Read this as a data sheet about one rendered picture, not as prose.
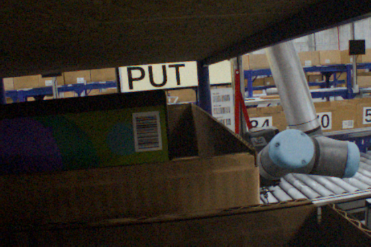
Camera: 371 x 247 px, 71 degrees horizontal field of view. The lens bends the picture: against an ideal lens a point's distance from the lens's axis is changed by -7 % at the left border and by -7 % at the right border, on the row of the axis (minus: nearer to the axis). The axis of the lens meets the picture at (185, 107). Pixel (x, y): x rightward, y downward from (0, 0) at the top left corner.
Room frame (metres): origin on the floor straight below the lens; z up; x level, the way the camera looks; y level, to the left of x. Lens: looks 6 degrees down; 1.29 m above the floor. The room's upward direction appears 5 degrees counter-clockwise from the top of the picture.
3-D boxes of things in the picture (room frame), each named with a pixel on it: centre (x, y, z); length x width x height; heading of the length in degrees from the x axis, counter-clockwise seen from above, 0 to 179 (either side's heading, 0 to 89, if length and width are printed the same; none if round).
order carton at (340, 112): (1.82, -0.90, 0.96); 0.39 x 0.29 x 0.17; 94
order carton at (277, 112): (1.79, -0.51, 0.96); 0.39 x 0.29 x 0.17; 94
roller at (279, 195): (1.32, -0.39, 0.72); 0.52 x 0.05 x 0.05; 4
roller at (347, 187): (1.35, -0.72, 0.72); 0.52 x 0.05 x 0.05; 4
